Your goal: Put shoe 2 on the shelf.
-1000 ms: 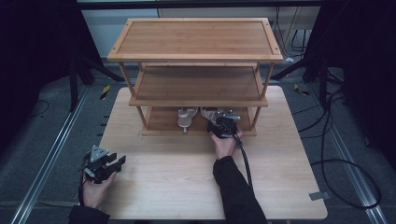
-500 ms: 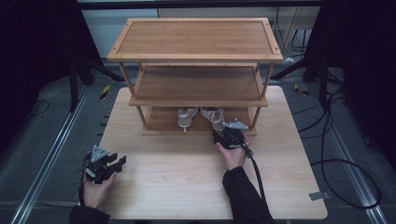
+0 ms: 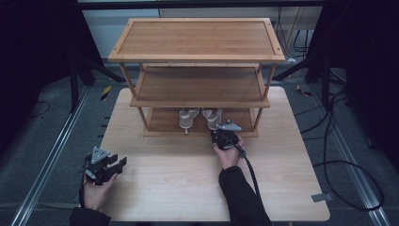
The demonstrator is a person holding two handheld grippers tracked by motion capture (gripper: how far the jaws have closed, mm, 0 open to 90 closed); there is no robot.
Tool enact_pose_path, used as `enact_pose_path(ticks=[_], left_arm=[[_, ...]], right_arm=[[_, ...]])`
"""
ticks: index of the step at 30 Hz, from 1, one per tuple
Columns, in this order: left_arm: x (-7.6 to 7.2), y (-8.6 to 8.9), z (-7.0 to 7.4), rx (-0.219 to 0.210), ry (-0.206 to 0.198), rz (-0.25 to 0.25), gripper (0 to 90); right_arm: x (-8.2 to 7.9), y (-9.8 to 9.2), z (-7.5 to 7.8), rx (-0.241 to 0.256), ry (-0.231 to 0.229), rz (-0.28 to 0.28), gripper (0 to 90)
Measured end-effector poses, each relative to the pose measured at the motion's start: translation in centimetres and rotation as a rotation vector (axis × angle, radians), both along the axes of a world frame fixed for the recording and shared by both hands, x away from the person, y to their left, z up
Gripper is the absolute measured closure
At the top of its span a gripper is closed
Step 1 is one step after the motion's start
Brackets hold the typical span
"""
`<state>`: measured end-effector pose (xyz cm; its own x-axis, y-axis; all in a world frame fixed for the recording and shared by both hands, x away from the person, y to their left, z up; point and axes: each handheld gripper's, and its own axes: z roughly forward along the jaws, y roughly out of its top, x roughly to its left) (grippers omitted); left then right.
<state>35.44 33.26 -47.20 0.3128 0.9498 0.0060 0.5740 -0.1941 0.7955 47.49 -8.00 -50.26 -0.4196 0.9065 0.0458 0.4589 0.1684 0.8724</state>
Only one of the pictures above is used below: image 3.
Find metal floor rail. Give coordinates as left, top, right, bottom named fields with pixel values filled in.
left=309, top=84, right=393, bottom=226
left=8, top=84, right=92, bottom=226

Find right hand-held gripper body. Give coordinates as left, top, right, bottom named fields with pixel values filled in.
left=210, top=120, right=244, bottom=151

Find yellow-black floor tape strip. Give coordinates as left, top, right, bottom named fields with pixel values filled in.
left=295, top=83, right=313, bottom=98

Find person's left hand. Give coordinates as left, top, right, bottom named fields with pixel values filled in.
left=82, top=172, right=119, bottom=211

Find dark curtain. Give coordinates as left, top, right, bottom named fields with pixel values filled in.
left=305, top=0, right=399, bottom=170
left=0, top=0, right=104, bottom=149

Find right hand-held gripper cable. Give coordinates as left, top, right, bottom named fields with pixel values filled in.
left=231, top=141, right=262, bottom=200

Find thin black floor cable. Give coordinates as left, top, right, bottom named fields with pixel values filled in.
left=26, top=100, right=51, bottom=121

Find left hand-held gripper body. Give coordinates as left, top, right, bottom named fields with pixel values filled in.
left=82, top=146, right=119, bottom=186

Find hanging black cables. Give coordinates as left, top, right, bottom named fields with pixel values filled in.
left=277, top=6, right=312, bottom=60

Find black floor cable loop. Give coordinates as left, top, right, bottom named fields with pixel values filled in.
left=295, top=89, right=386, bottom=212

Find person's right hand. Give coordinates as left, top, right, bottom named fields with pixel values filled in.
left=213, top=135, right=246, bottom=171

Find wooden shoe rack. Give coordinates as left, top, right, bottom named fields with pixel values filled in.
left=107, top=17, right=286, bottom=138

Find black metal stand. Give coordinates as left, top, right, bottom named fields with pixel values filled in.
left=69, top=46, right=126, bottom=115
left=272, top=53, right=334, bottom=109

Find grey tape patch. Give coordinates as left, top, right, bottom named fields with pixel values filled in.
left=311, top=192, right=333, bottom=203

